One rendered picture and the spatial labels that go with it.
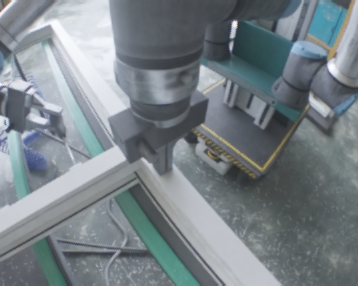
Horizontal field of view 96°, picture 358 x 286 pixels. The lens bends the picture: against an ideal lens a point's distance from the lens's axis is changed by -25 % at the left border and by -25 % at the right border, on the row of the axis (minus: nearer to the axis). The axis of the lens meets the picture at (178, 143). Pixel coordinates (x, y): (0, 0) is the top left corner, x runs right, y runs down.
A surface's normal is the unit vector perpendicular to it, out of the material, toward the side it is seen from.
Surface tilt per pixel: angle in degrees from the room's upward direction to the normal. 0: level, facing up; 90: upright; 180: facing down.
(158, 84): 90
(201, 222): 0
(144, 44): 90
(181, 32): 90
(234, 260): 0
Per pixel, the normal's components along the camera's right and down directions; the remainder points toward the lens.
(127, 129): 0.04, -0.60
